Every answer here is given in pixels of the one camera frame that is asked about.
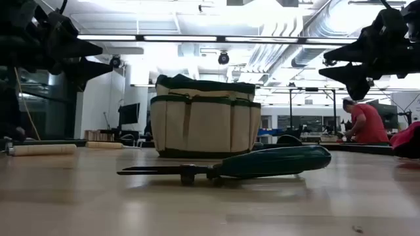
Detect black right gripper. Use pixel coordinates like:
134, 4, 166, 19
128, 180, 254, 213
318, 0, 420, 101

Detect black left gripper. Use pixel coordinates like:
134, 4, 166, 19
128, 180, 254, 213
0, 0, 114, 92

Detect red gardening glove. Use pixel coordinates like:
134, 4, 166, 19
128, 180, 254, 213
389, 121, 420, 160

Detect narrow-blade wooden-handled trowel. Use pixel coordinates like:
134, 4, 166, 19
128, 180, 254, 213
85, 140, 125, 150

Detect wide-blade wooden-handled trowel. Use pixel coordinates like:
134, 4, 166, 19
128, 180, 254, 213
12, 144, 77, 157

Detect green-handled pruning shears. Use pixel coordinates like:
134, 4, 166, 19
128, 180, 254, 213
117, 145, 332, 187

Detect beige green-trimmed gardening bag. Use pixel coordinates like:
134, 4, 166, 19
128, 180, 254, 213
150, 73, 262, 159

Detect person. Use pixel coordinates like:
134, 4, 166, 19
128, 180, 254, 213
341, 99, 390, 144

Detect black computer monitor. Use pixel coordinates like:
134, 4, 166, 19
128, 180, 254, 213
117, 102, 141, 126
377, 103, 400, 130

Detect wooden crate stack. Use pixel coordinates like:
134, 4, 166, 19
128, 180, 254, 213
84, 130, 114, 142

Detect long ceiling light strip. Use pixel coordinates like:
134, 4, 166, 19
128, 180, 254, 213
77, 34, 359, 45

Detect yellow extension cable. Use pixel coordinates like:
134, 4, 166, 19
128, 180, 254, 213
13, 67, 41, 141

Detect black background frame stand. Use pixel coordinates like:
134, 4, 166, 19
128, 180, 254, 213
288, 87, 337, 132

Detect black table frame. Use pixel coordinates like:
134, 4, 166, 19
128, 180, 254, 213
0, 139, 394, 157

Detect small grey metal post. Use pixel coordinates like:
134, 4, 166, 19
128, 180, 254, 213
3, 137, 14, 157

